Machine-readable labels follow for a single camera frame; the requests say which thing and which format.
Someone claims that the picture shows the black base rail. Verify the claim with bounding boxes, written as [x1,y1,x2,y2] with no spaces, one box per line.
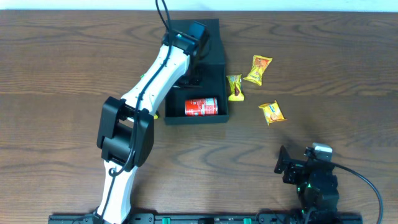
[47,212,364,224]

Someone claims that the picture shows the yellow biscuit packet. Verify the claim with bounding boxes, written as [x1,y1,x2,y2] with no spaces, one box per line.
[258,100,286,126]

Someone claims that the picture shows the red Pringles can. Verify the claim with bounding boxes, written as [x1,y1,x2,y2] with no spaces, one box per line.
[185,98,218,116]

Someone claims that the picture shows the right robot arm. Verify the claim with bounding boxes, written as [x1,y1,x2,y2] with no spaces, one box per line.
[274,142,340,223]

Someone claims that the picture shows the left black cable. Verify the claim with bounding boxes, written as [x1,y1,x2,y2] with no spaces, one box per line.
[99,0,175,220]

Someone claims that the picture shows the yellow orange snack packet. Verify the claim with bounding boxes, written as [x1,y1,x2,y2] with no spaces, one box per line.
[244,55,273,86]

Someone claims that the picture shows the dark green open box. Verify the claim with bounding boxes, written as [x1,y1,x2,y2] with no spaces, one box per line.
[164,19,229,125]

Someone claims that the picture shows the yellow-green snack packet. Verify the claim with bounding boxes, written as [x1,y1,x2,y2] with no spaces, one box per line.
[227,74,244,101]

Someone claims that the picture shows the right black cable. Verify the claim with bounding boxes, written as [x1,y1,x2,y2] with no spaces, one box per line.
[329,161,384,224]

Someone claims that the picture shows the black cable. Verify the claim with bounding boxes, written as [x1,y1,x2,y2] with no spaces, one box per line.
[329,161,384,224]
[99,0,175,220]

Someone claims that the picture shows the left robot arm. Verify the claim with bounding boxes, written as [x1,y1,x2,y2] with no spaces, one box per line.
[96,31,209,223]

